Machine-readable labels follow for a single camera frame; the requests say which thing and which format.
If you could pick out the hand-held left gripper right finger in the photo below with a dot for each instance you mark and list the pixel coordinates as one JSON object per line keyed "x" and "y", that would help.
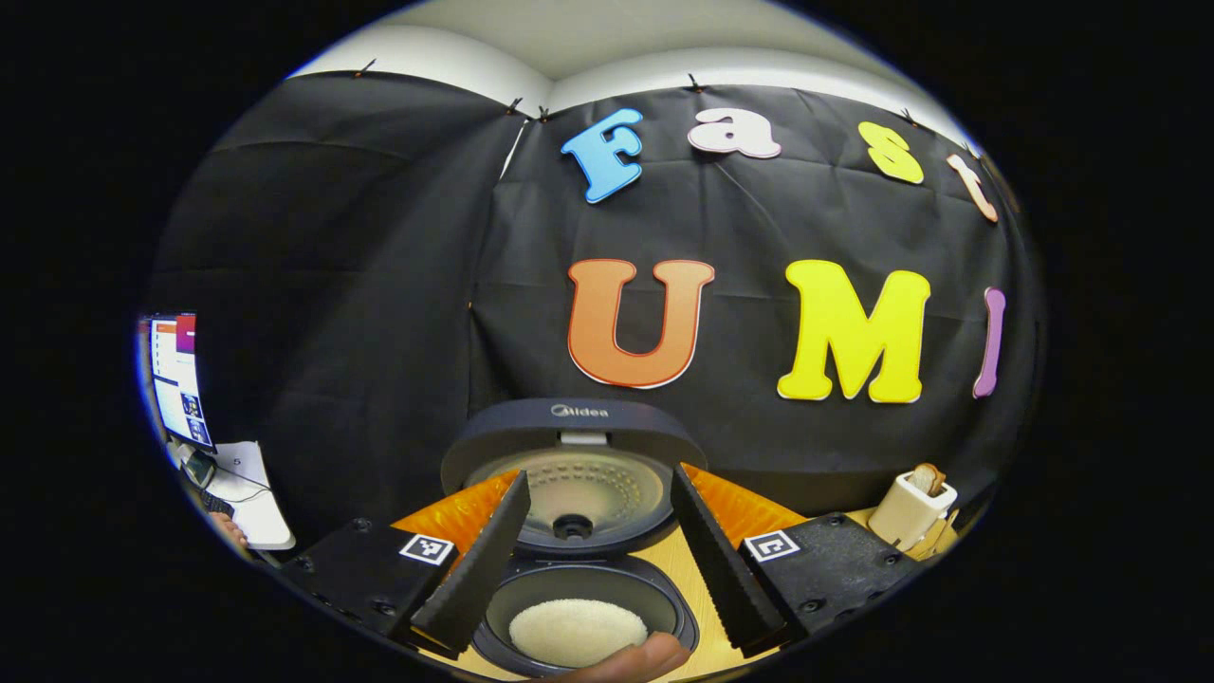
{"x": 726, "y": 569}

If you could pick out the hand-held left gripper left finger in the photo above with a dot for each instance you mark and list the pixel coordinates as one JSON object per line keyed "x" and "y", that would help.
{"x": 484, "y": 569}

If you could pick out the white rice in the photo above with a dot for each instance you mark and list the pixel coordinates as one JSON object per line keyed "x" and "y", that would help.
{"x": 579, "y": 631}

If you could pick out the grey rice cooker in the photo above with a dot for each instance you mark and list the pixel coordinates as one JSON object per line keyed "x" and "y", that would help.
{"x": 607, "y": 427}

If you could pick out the white toaster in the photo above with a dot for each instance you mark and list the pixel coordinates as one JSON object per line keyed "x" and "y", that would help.
{"x": 906, "y": 517}

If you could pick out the white bread slice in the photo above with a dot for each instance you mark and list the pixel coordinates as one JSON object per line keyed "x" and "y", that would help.
{"x": 922, "y": 479}

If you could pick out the browned bread slice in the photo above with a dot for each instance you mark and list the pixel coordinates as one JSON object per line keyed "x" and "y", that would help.
{"x": 939, "y": 481}

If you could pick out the white paper sheet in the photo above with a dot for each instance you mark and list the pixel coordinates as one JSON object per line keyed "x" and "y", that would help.
{"x": 251, "y": 493}

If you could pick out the black keyboard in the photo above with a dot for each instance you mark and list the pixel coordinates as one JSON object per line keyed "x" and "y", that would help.
{"x": 218, "y": 503}

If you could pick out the small dark desk device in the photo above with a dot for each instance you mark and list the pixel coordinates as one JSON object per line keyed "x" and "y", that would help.
{"x": 197, "y": 468}

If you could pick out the computer monitor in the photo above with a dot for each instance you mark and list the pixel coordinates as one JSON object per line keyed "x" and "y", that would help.
{"x": 180, "y": 379}

